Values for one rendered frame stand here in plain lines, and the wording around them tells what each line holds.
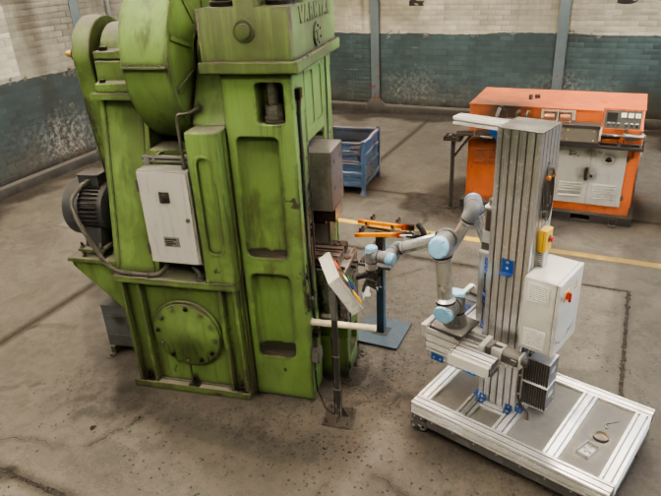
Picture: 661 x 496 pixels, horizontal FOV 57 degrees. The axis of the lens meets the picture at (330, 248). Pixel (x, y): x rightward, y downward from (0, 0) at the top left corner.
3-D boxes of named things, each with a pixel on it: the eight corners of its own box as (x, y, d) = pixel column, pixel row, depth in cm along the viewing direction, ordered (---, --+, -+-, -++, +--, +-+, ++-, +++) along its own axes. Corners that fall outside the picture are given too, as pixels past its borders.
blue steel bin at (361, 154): (382, 175, 861) (381, 125, 829) (365, 196, 794) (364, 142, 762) (303, 169, 900) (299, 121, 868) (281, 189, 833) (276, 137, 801)
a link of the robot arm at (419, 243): (459, 219, 351) (390, 239, 382) (451, 227, 343) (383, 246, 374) (466, 238, 353) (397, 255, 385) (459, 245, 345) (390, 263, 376)
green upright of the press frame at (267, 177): (324, 377, 464) (302, 65, 362) (314, 400, 441) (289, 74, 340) (269, 370, 475) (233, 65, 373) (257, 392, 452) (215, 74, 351)
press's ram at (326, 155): (346, 190, 434) (344, 135, 417) (333, 212, 401) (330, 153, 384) (290, 188, 445) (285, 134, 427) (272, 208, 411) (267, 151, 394)
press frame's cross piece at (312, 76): (325, 126, 419) (321, 53, 398) (308, 143, 383) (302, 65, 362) (264, 124, 430) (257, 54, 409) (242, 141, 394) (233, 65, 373)
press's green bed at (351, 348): (359, 349, 494) (358, 299, 473) (349, 378, 462) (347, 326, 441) (294, 341, 507) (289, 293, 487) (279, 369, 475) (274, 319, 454)
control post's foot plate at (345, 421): (357, 408, 431) (357, 399, 427) (350, 430, 412) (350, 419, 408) (328, 404, 436) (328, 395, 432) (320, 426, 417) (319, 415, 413)
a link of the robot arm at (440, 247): (461, 315, 363) (455, 229, 342) (451, 327, 352) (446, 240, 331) (443, 312, 370) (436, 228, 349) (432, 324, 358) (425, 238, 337)
